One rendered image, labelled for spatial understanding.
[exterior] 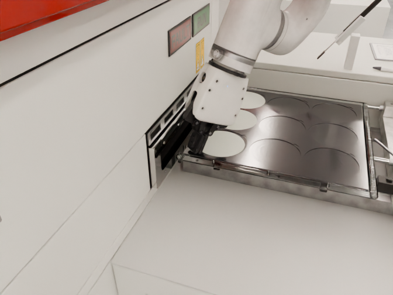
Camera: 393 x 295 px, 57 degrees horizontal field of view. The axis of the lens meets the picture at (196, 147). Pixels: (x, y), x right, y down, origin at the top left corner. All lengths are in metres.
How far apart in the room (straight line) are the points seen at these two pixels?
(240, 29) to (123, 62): 0.21
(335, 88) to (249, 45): 0.42
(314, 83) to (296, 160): 0.33
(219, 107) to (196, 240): 0.24
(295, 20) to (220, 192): 0.36
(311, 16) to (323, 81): 0.35
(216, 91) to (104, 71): 0.23
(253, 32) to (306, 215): 0.35
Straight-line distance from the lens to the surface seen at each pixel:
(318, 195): 0.76
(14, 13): 0.31
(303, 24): 0.69
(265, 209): 0.72
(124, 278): 0.65
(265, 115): 0.87
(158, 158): 0.68
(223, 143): 0.75
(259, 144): 0.76
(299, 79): 1.01
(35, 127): 0.41
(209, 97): 0.65
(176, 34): 0.71
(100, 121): 0.51
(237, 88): 0.68
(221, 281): 0.60
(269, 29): 0.66
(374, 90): 1.02
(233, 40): 0.64
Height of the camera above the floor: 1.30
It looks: 33 degrees down
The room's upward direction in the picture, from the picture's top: straight up
